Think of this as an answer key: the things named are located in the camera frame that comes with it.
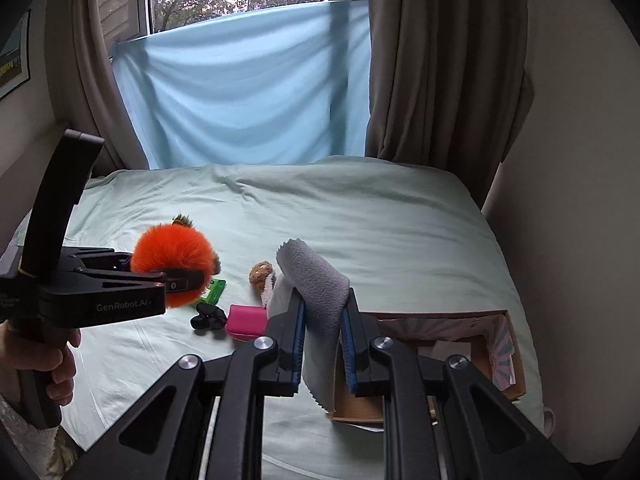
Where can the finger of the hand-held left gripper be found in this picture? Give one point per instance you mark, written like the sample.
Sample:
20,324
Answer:
117,260
187,280

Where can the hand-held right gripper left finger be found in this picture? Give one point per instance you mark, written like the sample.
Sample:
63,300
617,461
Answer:
299,332

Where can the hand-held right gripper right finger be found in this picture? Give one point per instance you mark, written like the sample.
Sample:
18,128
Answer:
348,345

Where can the orange fluffy pom-pom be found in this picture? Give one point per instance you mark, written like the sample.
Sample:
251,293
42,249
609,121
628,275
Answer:
172,265

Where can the grey microfibre cloth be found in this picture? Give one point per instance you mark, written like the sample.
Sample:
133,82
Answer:
315,310

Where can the cardboard box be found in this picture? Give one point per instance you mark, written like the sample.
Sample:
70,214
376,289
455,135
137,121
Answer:
450,335

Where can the person's left hand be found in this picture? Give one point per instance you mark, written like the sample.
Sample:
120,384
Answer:
52,365

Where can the green packet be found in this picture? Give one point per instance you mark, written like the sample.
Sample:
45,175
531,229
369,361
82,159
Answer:
216,290

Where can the black hair clip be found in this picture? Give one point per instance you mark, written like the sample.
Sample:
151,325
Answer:
209,316

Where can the pink pouch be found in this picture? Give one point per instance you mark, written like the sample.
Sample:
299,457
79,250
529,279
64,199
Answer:
245,321

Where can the small brown plush toy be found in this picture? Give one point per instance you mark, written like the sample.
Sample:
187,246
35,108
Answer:
260,276

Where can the pale green bed sheet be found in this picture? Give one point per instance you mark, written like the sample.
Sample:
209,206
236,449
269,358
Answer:
350,230

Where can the light blue sheet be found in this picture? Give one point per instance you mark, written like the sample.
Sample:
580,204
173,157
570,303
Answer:
240,85

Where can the beige curtain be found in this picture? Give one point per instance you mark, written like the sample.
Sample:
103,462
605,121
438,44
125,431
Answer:
92,50
450,60

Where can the wall poster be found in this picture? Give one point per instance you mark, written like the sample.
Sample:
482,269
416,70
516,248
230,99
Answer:
12,55

